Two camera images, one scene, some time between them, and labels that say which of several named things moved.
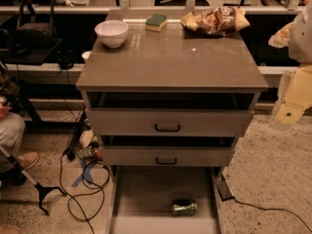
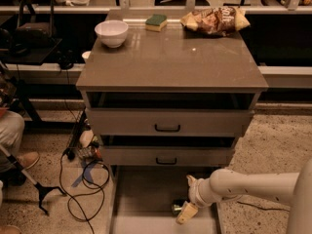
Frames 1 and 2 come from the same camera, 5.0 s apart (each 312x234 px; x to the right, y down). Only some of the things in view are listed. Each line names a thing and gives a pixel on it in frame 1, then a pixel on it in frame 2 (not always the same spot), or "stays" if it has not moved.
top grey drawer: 168,122 stays
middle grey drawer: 167,156 stays
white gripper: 301,42 → 194,191
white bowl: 112,33 stays
